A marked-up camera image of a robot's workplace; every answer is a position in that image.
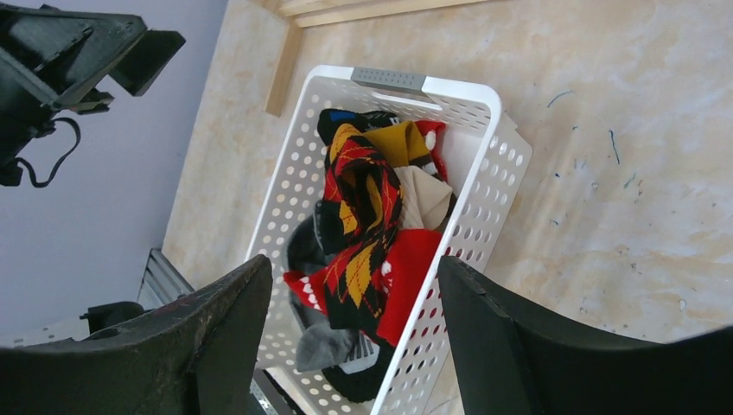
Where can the white plastic basket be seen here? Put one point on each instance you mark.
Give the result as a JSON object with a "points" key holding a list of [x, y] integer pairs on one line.
{"points": [[486, 160]]}

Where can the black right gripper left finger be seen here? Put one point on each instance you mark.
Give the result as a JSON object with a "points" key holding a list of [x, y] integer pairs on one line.
{"points": [[143, 355]]}

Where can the red white patterned sock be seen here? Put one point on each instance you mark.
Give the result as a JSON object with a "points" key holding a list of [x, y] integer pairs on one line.
{"points": [[399, 281]]}

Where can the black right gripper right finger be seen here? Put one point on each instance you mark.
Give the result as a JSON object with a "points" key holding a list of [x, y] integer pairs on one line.
{"points": [[514, 356]]}

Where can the argyle red yellow sock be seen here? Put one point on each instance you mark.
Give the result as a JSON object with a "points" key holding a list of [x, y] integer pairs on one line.
{"points": [[369, 198]]}

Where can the mustard striped sock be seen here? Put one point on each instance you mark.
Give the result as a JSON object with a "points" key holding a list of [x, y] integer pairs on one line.
{"points": [[402, 145]]}

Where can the beige brown sock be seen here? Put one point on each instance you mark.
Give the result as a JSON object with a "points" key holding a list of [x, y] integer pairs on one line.
{"points": [[426, 199]]}

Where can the wooden rack frame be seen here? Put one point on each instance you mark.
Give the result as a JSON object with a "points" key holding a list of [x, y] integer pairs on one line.
{"points": [[431, 37]]}

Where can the red character sock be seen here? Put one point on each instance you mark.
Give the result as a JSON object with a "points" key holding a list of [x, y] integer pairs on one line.
{"points": [[432, 132]]}

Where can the grey sock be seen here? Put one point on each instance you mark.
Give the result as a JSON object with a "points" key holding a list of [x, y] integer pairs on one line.
{"points": [[320, 346]]}

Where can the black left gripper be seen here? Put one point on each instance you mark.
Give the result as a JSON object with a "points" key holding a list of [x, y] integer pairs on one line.
{"points": [[51, 61]]}

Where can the black blue sock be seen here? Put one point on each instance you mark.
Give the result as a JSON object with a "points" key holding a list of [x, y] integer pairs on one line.
{"points": [[331, 119]]}

